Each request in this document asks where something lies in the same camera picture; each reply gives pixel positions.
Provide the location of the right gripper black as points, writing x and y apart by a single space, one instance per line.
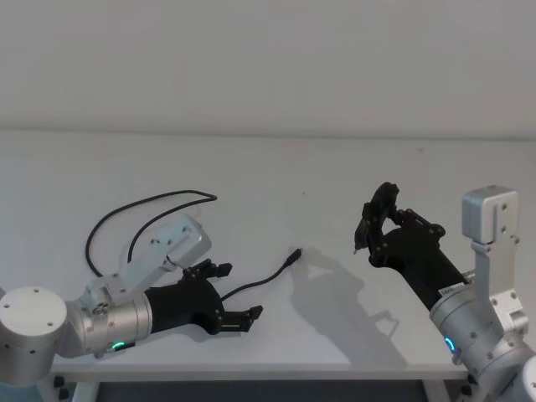
414 259

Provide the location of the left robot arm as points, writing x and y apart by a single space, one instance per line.
37 326

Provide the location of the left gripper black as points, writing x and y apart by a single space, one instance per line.
184 305

